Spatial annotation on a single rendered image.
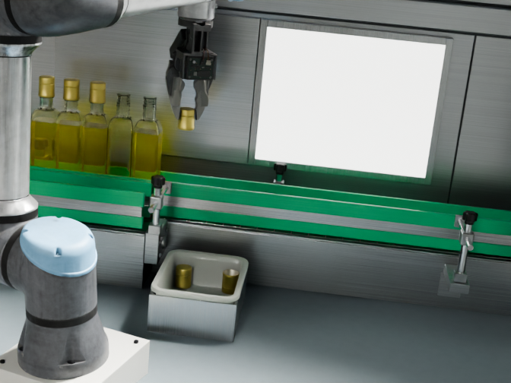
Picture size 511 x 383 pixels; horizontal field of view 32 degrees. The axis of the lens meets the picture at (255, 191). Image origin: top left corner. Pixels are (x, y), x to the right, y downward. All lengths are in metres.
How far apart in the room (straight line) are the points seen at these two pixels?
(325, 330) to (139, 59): 0.75
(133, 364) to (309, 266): 0.56
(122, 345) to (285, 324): 0.40
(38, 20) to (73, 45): 0.74
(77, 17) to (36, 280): 0.41
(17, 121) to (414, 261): 0.92
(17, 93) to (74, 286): 0.32
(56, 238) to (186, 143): 0.72
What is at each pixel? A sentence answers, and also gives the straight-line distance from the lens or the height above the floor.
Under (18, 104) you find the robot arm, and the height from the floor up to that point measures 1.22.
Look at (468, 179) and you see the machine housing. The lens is 2.12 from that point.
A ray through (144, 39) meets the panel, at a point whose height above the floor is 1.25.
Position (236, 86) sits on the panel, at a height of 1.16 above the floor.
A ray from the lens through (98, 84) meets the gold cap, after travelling 1.95.
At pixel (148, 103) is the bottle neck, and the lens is 1.93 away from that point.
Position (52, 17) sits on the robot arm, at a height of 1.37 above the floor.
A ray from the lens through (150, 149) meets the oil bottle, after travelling 1.94.
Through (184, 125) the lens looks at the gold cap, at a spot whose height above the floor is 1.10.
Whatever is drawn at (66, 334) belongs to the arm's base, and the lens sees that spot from 1.46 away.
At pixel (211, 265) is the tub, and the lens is 1.89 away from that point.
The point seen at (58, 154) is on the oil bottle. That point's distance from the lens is 1.99.
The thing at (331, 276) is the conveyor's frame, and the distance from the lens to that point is 1.95.
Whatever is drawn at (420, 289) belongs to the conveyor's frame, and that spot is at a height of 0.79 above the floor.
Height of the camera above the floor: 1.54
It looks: 17 degrees down
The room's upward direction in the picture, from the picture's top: 5 degrees clockwise
